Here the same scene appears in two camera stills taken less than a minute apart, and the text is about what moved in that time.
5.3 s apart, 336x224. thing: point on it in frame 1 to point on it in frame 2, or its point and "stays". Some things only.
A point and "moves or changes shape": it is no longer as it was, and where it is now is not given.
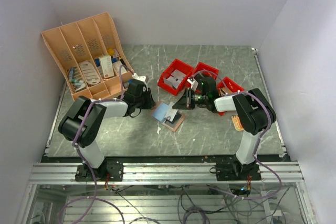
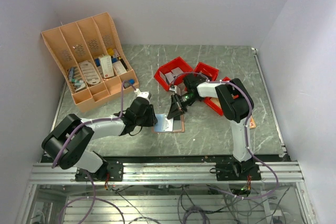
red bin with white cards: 174,78 moves or changes shape
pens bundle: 75,79 stays
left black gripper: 150,102 to 152,118
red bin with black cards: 206,70 stays
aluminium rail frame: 282,173 stays
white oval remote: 90,73 stays
